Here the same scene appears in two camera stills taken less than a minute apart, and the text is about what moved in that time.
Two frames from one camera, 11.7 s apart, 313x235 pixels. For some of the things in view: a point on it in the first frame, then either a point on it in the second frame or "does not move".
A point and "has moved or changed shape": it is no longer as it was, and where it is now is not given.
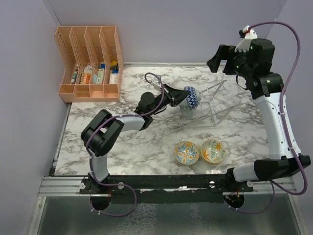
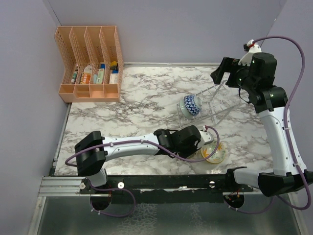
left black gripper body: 159,100 to 184,152
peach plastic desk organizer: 92,61 does not move
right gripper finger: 229,68 to 232,82
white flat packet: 114,78 does not move
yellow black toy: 113,65 does not move
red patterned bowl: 192,99 has moved or changed shape
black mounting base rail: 200,189 does not move
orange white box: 86,76 does not move
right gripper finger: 223,53 to 228,65
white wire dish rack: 215,105 does not move
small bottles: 74,78 does not move
